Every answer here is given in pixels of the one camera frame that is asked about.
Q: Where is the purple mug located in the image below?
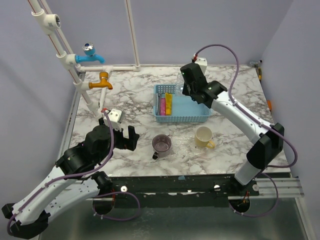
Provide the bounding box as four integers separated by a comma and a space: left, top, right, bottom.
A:
151, 134, 172, 160

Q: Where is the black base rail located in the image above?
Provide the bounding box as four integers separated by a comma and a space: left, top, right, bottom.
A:
93, 174, 259, 209

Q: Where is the blue tap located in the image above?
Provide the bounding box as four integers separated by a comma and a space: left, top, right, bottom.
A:
75, 42, 105, 64

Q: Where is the clear textured glass tray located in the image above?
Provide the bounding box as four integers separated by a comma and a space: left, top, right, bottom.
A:
169, 138, 205, 155

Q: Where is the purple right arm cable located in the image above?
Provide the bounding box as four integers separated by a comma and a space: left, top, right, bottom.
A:
192, 44, 299, 218

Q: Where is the clear glass organizer insert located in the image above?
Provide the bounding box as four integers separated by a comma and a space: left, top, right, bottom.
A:
175, 72, 185, 97

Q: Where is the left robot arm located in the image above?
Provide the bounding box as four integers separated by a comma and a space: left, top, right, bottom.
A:
1, 118, 140, 240

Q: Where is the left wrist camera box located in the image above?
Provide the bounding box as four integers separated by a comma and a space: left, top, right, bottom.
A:
108, 108, 125, 124

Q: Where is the yellow mug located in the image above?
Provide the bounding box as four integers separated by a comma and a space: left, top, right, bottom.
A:
194, 126, 216, 149

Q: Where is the white pvc pipe frame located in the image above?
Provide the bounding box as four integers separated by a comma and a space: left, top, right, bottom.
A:
26, 0, 142, 118

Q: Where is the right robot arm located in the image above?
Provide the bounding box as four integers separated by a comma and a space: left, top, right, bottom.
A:
180, 62, 284, 196

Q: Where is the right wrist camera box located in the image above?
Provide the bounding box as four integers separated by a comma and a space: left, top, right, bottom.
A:
195, 57, 208, 74

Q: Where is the orange tap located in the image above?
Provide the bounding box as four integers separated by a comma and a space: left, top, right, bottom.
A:
88, 71, 113, 90

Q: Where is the light blue perforated basket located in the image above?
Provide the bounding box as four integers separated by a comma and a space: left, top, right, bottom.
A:
153, 84, 213, 123

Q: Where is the yellow clamp tool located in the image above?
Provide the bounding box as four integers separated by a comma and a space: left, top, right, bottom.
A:
249, 60, 263, 82

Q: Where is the orange clip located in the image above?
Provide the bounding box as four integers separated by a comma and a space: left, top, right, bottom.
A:
267, 100, 273, 111

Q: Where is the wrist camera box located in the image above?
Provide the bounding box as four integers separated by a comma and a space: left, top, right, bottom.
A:
195, 57, 208, 74
108, 108, 125, 124

